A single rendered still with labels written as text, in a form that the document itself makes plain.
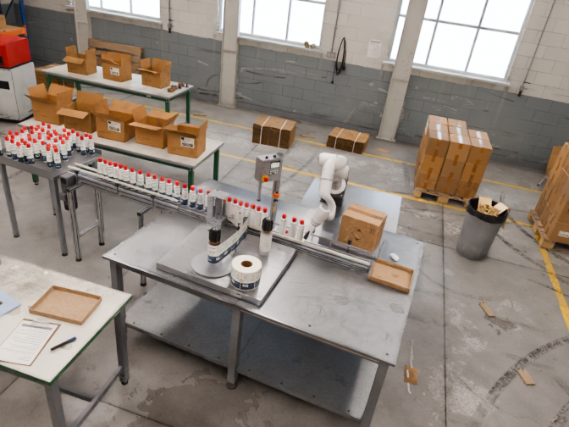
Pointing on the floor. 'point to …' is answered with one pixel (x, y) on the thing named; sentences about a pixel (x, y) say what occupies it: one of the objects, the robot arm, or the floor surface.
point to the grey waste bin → (476, 237)
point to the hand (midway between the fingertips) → (306, 236)
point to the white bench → (45, 374)
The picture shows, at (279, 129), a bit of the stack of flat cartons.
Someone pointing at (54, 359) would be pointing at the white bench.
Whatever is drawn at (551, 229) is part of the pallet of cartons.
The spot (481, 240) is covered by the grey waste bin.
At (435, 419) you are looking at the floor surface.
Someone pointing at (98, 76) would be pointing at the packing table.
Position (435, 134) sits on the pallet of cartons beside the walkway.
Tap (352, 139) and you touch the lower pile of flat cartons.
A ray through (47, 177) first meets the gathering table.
